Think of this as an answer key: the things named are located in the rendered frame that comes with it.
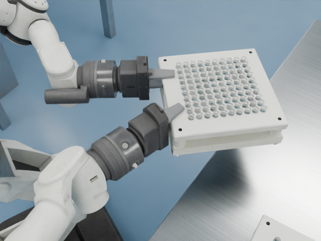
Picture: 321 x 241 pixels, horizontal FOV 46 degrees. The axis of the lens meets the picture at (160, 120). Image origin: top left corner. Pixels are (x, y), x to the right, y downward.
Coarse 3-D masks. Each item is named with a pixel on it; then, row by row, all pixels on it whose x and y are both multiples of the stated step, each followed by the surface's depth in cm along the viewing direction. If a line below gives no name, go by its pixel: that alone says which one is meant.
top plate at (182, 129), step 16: (160, 64) 90; (256, 64) 90; (176, 80) 87; (208, 80) 87; (240, 80) 87; (256, 80) 87; (176, 96) 83; (272, 96) 84; (272, 112) 81; (176, 128) 78; (192, 128) 78; (208, 128) 78; (224, 128) 78; (240, 128) 78; (256, 128) 78; (272, 128) 79
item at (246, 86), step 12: (204, 72) 88; (216, 72) 87; (240, 72) 87; (192, 84) 85; (204, 84) 85; (216, 84) 85; (228, 84) 85; (240, 84) 85; (192, 96) 83; (204, 96) 82; (216, 96) 83; (240, 96) 82; (252, 96) 83; (204, 108) 82; (228, 108) 81
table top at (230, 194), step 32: (320, 32) 128; (288, 64) 118; (320, 64) 118; (288, 96) 109; (320, 96) 109; (288, 128) 102; (320, 128) 102; (224, 160) 95; (256, 160) 95; (288, 160) 95; (320, 160) 95; (192, 192) 89; (224, 192) 89; (256, 192) 89; (288, 192) 89; (320, 192) 89; (160, 224) 84; (192, 224) 84; (224, 224) 84; (256, 224) 84; (288, 224) 84; (320, 224) 84
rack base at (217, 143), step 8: (160, 88) 92; (224, 136) 82; (232, 136) 82; (240, 136) 82; (248, 136) 82; (256, 136) 82; (264, 136) 82; (272, 136) 82; (280, 136) 82; (192, 144) 81; (200, 144) 81; (208, 144) 81; (216, 144) 81; (224, 144) 81; (232, 144) 82; (240, 144) 82; (248, 144) 83; (256, 144) 83; (264, 144) 84; (176, 152) 81; (184, 152) 81; (192, 152) 82; (200, 152) 82
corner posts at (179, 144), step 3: (270, 132) 82; (273, 132) 81; (276, 132) 81; (279, 132) 81; (273, 135) 82; (276, 135) 82; (180, 141) 78; (183, 141) 79; (174, 144) 80; (177, 144) 80; (180, 144) 79; (183, 144) 80; (177, 147) 80; (180, 147) 80
